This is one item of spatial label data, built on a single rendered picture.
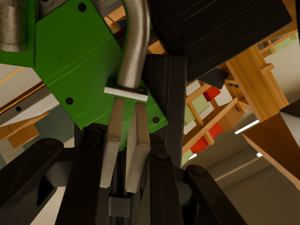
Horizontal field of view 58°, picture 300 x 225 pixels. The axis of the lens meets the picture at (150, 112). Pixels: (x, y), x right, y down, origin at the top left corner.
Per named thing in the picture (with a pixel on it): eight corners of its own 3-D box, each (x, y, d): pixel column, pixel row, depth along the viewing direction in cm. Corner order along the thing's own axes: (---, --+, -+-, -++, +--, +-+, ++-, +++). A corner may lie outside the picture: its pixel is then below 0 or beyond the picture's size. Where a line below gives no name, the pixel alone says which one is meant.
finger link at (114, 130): (109, 189, 14) (94, 187, 14) (116, 134, 21) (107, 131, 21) (120, 140, 13) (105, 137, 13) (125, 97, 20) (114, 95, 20)
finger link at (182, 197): (148, 177, 12) (210, 189, 13) (144, 131, 17) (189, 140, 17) (141, 204, 13) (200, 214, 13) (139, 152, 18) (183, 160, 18)
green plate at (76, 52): (32, 34, 42) (109, 138, 49) (8, 39, 34) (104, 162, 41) (93, -8, 40) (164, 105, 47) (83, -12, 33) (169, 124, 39)
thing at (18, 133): (7, 119, 689) (23, 144, 694) (-18, 128, 613) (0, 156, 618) (41, 96, 654) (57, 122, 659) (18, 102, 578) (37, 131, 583)
